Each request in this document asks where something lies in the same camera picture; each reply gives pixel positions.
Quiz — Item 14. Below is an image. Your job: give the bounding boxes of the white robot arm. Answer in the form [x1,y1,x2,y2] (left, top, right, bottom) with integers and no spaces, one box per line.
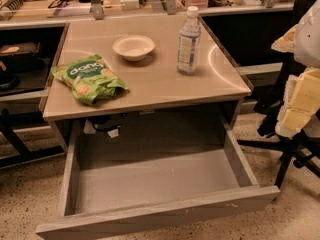
[271,0,320,138]

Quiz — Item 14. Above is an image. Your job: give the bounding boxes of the open grey wooden drawer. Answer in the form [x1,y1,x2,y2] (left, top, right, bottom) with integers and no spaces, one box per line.
[36,114,279,240]

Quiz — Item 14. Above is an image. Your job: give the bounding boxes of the black cable under cabinet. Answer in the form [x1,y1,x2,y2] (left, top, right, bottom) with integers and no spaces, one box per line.
[89,113,128,133]

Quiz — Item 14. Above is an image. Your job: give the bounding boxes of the green snack chip bag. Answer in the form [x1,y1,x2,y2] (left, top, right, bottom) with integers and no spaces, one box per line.
[51,55,128,105]

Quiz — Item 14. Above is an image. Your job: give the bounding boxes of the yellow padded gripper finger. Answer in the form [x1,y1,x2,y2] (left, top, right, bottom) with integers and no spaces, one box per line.
[280,67,320,130]

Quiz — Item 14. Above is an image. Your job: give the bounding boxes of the black coiled spring holder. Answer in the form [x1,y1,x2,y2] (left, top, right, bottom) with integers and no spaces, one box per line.
[0,0,23,20]

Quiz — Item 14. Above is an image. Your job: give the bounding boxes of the clear plastic water bottle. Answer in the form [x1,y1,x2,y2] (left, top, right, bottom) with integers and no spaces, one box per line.
[177,6,201,75]

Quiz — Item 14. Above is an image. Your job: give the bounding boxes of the white paper bowl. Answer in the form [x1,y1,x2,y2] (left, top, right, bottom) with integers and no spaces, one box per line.
[113,35,155,62]

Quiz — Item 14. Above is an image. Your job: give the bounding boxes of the black office chair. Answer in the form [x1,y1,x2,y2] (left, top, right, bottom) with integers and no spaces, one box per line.
[237,0,320,189]

